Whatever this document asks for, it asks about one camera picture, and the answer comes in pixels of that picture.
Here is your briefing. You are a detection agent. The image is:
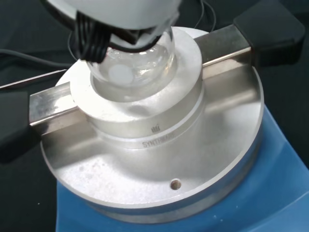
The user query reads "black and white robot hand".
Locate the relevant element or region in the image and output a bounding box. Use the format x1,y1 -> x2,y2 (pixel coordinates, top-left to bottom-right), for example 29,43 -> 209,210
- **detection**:
40,0 -> 181,64

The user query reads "heater with blue base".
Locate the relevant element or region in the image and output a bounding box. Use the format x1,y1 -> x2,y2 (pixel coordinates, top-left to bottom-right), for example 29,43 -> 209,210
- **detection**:
0,6 -> 309,232

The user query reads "black bench cloth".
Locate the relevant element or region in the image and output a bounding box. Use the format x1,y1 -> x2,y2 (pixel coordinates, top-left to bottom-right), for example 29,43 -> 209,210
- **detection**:
0,0 -> 309,232

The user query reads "thin metal probe rod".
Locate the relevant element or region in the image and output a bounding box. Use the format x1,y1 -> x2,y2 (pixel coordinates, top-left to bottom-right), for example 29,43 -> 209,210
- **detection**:
0,69 -> 68,90

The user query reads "thin black wire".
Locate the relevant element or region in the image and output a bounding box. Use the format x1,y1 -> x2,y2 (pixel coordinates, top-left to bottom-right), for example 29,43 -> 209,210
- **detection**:
192,0 -> 216,32

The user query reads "black heater cable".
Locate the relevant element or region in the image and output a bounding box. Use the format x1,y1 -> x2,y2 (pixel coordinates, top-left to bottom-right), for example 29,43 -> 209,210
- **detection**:
0,49 -> 74,67

